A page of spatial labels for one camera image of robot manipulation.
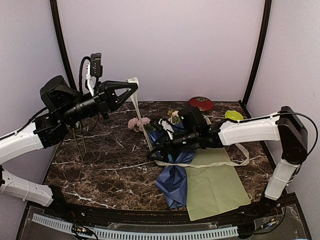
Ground left black frame post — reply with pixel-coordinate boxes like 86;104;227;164
49;0;77;90

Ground lime green bowl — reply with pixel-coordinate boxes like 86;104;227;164
224;110;244;121

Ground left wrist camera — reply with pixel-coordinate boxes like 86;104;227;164
78;52;103;96

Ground right black frame post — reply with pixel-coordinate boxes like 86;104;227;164
241;0;272;107

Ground white slotted cable duct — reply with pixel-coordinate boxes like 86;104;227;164
31;213;239;240

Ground yellow-green wrapping paper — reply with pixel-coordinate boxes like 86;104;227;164
184;147;251;222

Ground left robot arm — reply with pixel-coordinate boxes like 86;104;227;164
0;75;139;164

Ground red decorated round plate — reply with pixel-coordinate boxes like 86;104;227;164
188;96;214;112

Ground cream rose stem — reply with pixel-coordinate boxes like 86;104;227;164
167;109;181;125

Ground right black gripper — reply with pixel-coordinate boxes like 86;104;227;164
146;128;199;163

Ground cream ribbon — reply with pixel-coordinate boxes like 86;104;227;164
126;77;250;169

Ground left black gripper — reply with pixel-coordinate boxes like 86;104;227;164
59;79;139;125

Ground light blue wrapping paper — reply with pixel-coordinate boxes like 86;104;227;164
147;122;198;210

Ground remaining white rose stems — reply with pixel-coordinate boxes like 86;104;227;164
67;121;87;160

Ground pink rose stem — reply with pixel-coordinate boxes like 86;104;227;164
127;117;151;132

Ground black frame post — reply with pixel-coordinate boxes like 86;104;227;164
49;0;77;90
241;0;272;107

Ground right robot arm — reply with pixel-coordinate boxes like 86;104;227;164
147;106;309;217

